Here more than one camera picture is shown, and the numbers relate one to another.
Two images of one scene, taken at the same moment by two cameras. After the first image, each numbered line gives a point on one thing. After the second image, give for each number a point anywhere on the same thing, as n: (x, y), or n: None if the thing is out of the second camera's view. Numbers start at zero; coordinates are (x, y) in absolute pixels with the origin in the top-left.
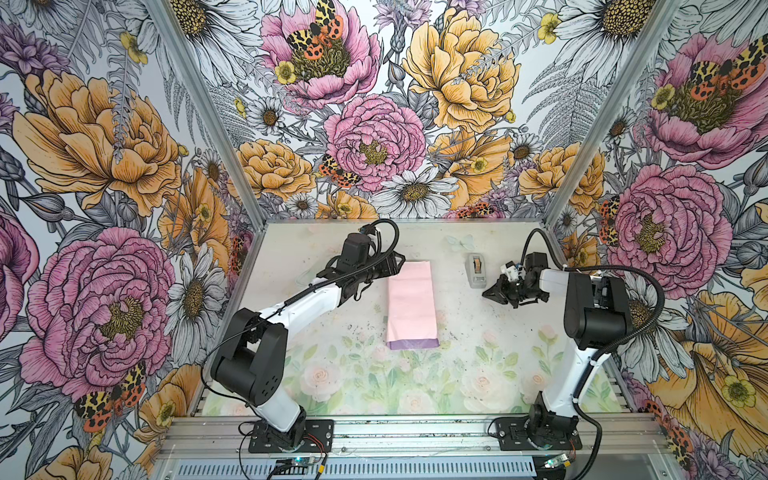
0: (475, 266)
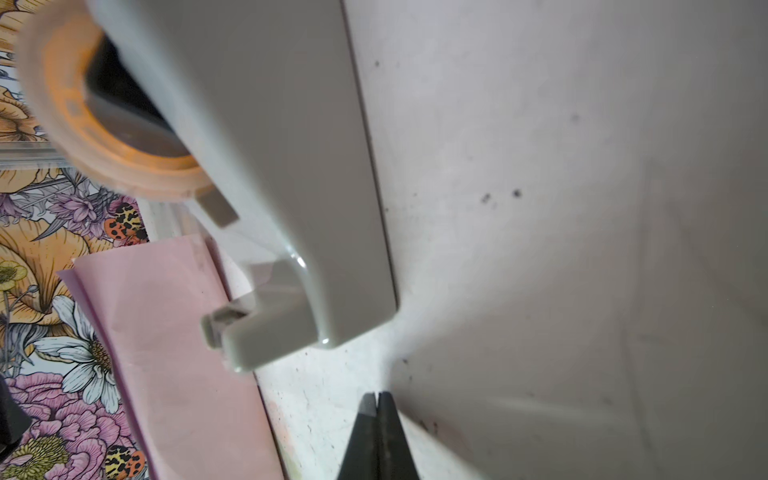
0: (256, 109)
